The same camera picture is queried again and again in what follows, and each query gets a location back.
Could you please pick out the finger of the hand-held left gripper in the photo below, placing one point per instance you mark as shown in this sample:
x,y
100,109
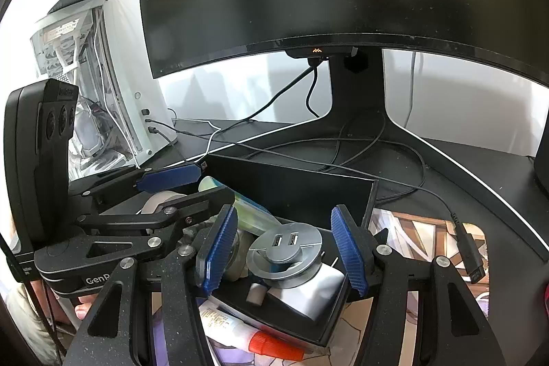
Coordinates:
x,y
171,177
193,207

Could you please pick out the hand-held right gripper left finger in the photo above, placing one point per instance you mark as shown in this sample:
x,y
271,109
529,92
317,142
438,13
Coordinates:
x,y
218,250

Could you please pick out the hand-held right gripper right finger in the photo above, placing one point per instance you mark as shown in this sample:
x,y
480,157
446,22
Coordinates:
x,y
349,250

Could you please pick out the white tape roll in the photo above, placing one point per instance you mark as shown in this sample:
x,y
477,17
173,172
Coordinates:
x,y
158,201

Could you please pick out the yellow-green liquid bottle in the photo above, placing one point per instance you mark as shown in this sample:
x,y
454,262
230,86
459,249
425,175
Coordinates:
x,y
248,211

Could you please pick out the white charger block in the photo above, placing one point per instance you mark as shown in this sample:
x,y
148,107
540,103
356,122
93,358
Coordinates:
x,y
313,293

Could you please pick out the round silver usb hub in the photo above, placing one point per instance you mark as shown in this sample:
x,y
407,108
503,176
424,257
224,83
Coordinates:
x,y
285,252

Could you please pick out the black cardboard box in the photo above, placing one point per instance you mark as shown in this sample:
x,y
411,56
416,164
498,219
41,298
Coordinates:
x,y
300,186

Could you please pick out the person's left hand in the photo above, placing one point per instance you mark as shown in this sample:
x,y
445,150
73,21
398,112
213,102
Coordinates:
x,y
85,308

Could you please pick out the printed desk mat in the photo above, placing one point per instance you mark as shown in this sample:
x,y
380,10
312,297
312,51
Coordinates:
x,y
411,233

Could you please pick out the white glue tube red cap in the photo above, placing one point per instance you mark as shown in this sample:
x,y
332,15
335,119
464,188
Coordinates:
x,y
240,334

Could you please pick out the white computer case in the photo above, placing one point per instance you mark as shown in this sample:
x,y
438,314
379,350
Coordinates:
x,y
128,70

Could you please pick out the black monitor stand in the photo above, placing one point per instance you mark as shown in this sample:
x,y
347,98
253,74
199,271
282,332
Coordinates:
x,y
358,91

